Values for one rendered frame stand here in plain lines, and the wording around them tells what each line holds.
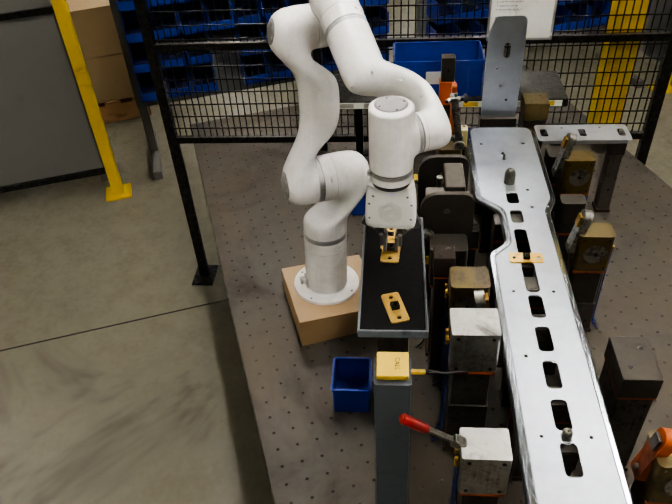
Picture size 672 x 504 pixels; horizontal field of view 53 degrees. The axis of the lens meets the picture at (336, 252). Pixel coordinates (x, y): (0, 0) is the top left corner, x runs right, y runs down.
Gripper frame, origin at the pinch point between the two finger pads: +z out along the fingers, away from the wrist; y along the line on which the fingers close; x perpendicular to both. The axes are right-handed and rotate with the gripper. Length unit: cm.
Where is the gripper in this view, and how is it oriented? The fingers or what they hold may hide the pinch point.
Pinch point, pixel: (391, 240)
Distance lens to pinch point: 141.3
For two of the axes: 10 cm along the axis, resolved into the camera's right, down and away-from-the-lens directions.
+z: 0.5, 7.6, 6.5
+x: 1.5, -6.5, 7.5
